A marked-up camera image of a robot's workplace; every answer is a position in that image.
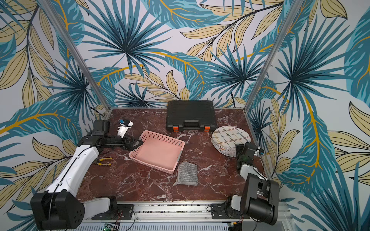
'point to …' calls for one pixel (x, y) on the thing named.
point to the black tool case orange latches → (191, 115)
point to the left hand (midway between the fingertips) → (136, 141)
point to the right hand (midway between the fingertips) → (239, 143)
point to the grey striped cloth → (188, 174)
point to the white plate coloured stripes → (230, 136)
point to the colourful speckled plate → (230, 152)
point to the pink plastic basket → (161, 152)
